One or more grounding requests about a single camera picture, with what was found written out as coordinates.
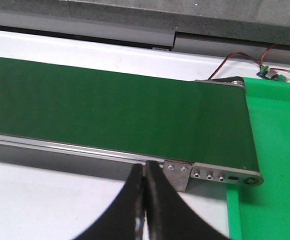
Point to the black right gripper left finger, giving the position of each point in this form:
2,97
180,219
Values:
124,217

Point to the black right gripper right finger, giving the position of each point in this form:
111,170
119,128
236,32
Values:
168,215

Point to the green conveyor belt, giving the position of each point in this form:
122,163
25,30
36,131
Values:
196,121

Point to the small green circuit board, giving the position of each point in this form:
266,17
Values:
269,73

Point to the grey speckled stone counter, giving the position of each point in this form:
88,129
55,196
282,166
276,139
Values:
266,21

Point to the metal mounting bracket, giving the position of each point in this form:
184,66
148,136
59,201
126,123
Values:
178,174

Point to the aluminium conveyor frame rail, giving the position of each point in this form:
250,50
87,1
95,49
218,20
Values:
107,163

